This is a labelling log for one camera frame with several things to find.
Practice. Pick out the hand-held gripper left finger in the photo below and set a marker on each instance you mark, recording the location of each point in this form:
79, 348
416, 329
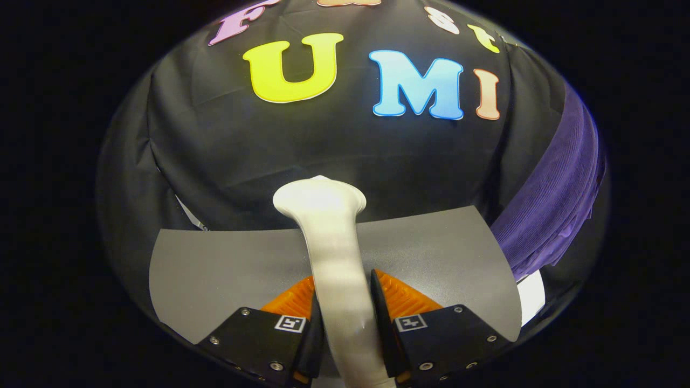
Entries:
315, 345

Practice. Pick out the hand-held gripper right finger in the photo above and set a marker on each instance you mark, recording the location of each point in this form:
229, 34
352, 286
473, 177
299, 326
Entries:
385, 334

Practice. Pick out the white garment steamer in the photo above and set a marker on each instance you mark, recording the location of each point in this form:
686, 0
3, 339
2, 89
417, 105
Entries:
334, 258

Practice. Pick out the grey cabinet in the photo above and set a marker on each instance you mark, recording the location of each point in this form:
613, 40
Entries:
215, 269

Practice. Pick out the white cloth panel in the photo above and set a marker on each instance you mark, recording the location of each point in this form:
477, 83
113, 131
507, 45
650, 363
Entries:
531, 296

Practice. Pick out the black backdrop cloth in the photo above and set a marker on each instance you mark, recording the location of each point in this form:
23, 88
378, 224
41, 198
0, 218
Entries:
269, 145

